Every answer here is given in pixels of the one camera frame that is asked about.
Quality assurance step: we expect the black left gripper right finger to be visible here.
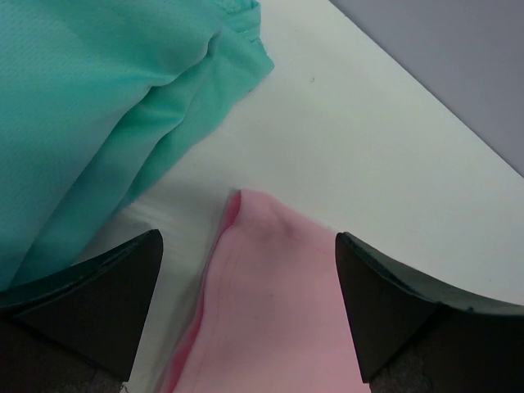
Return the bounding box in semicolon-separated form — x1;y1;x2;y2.
336;233;523;392

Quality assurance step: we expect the pink t-shirt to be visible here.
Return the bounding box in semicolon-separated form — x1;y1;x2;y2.
158;189;368;393

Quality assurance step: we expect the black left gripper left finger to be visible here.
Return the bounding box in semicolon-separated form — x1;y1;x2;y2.
1;230;163;393

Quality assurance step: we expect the mint green folded t-shirt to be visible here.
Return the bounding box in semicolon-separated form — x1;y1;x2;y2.
1;1;273;289

